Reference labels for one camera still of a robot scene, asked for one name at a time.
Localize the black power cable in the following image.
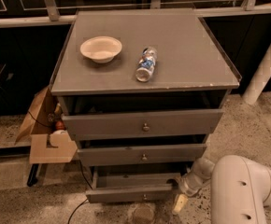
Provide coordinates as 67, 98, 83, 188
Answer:
67, 161, 93, 224

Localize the grey drawer cabinet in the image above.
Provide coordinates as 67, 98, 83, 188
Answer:
51, 9, 239, 175

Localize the metal window railing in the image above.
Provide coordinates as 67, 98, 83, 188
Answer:
0, 0, 271, 29

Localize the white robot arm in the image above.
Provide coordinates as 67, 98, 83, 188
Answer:
172, 155, 271, 224

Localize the grey top drawer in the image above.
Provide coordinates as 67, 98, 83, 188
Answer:
63, 109, 222, 141

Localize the grey drawer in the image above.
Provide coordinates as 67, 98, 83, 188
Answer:
78, 144, 207, 166
63, 109, 222, 141
86, 172, 179, 203

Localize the white paper bowl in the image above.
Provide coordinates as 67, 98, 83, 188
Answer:
79, 36, 122, 63

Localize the black table leg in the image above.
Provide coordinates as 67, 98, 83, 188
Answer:
27, 164, 39, 187

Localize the open cardboard box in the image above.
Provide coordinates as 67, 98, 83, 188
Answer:
16, 88, 77, 164

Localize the grey middle drawer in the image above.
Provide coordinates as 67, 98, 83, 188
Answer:
78, 144, 207, 166

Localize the grey bottom drawer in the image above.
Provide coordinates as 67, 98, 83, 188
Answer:
86, 172, 179, 203

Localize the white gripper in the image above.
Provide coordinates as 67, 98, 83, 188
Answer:
172, 172, 210, 215

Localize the clear plastic water bottle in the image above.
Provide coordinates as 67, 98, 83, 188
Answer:
135, 47, 157, 82

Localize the white diagonal pipe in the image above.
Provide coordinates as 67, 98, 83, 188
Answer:
242, 44, 271, 105

